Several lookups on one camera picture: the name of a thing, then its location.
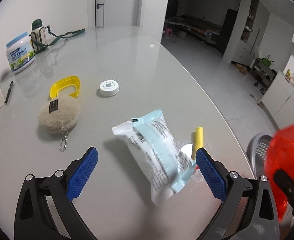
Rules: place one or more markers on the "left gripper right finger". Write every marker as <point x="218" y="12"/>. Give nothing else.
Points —
<point x="247" y="209"/>

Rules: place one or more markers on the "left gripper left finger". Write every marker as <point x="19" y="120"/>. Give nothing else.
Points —
<point x="33" y="219"/>

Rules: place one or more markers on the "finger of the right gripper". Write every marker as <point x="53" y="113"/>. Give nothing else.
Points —
<point x="286" y="184"/>

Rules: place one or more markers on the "red plastic bag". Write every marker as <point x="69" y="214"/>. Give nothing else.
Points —
<point x="280" y="155"/>

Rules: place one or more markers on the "yellow tube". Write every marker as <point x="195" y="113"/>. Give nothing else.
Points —
<point x="198" y="142"/>

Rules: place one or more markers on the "white blue wipes packet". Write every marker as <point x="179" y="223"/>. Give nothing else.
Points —
<point x="154" y="149"/>

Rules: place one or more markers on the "white round bottle cap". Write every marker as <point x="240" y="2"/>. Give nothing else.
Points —
<point x="109" y="88"/>

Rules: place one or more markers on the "grey perforated trash basket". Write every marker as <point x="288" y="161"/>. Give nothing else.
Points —
<point x="256" y="153"/>

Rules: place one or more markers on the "white cabinet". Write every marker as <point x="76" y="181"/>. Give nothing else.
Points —
<point x="278" y="102"/>

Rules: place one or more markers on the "white round paper disc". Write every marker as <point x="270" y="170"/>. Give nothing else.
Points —
<point x="187" y="150"/>

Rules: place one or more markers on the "shoe rack with plant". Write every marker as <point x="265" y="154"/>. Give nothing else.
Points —
<point x="263" y="74"/>

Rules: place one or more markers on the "black pen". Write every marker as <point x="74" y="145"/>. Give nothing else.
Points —
<point x="9" y="92"/>

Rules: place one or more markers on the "milk powder jar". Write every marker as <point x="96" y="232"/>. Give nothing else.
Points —
<point x="20" y="53"/>

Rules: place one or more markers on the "green white water bottle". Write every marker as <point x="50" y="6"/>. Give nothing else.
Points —
<point x="38" y="36"/>

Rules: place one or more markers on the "pink stool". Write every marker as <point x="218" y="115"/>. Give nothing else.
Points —
<point x="167" y="32"/>

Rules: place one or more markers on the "white door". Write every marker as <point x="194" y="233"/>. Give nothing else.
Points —
<point x="99" y="13"/>

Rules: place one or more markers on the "beige plush pouch keychain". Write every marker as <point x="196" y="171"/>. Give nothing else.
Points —
<point x="59" y="116"/>

